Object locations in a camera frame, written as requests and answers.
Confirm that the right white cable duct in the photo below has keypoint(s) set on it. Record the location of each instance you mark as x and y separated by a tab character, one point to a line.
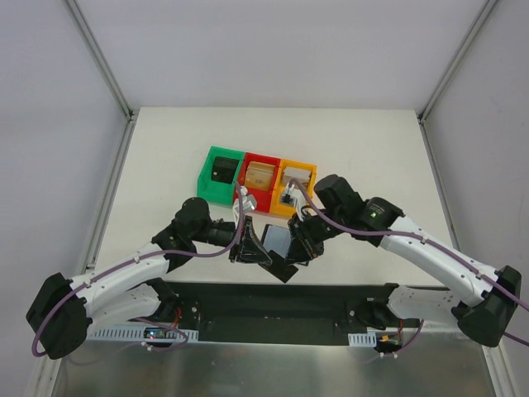
365	339

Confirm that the left white cable duct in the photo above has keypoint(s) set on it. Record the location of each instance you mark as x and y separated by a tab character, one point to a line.
143	333

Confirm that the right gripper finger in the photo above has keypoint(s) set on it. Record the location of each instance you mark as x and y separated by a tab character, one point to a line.
299	252
298	231

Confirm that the right aluminium frame post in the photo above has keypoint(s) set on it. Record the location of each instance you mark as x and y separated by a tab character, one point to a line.
471	36

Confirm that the green plastic bin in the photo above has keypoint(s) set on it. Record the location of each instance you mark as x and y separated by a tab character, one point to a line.
215	192

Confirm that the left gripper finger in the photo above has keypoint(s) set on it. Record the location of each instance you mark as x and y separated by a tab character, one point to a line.
249	238
249	251

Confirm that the black card stack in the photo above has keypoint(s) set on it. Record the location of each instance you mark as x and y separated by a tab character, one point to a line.
224	169

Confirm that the gold card stack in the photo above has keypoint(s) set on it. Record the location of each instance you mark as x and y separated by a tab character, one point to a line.
259	175

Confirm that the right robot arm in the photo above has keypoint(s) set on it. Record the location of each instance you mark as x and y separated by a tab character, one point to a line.
479	299

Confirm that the black leather card holder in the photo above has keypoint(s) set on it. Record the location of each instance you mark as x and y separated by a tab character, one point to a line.
277	239

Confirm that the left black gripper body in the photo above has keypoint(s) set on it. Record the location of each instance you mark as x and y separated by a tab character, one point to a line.
241	241

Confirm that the yellow plastic bin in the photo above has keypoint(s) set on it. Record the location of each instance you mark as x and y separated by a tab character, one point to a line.
287	198

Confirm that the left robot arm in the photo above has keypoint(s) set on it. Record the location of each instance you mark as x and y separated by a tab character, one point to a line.
66	310

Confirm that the left aluminium frame post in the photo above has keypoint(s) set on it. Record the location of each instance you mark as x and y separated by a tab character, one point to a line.
99	59

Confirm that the white cable duct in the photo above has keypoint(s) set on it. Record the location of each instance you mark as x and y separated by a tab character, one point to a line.
143	333
365	339

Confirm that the aluminium frame post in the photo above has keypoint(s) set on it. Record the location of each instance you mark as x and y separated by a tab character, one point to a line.
99	59
471	36

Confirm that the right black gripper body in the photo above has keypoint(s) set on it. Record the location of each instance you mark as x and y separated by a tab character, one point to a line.
305	235

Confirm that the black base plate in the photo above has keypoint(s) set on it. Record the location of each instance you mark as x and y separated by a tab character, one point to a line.
320	315

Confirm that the silver card stack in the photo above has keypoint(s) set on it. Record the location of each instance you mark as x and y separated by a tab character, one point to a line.
304	176

